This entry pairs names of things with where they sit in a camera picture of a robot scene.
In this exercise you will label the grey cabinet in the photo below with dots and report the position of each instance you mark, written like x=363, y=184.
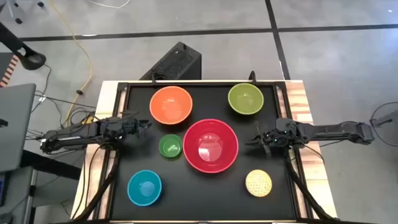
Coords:
x=17, y=193

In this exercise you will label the black table mat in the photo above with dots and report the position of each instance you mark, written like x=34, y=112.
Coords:
x=199, y=193

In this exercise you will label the black curved stand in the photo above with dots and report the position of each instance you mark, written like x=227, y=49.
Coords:
x=28, y=57

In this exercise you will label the blue bowl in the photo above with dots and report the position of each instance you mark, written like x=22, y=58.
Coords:
x=144, y=188

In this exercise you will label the black computer tower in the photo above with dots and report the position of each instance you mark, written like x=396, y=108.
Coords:
x=177, y=62

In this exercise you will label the yellow perforated bowl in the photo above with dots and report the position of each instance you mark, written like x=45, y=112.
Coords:
x=258, y=183

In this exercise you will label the orange bowl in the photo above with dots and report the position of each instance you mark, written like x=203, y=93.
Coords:
x=170, y=105

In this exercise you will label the office chair base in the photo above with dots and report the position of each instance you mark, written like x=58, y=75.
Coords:
x=18, y=12

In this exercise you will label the light green bowl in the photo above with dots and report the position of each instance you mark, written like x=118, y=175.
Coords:
x=245, y=98

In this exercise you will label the small dark green bowl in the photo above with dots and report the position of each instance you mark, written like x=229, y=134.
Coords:
x=170, y=146

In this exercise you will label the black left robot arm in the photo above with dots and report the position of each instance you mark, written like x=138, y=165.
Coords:
x=77, y=137

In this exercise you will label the orange black striped board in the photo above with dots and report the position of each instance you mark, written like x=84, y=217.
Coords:
x=8, y=71

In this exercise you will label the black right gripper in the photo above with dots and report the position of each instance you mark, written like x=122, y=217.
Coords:
x=280, y=133

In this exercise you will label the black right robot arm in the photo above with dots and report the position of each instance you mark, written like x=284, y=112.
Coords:
x=326, y=130

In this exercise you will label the grey laptop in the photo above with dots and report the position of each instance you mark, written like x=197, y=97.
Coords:
x=15, y=124

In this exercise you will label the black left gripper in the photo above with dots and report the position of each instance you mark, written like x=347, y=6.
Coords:
x=129, y=127

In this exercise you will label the large red bowl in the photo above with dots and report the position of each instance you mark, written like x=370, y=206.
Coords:
x=210, y=145

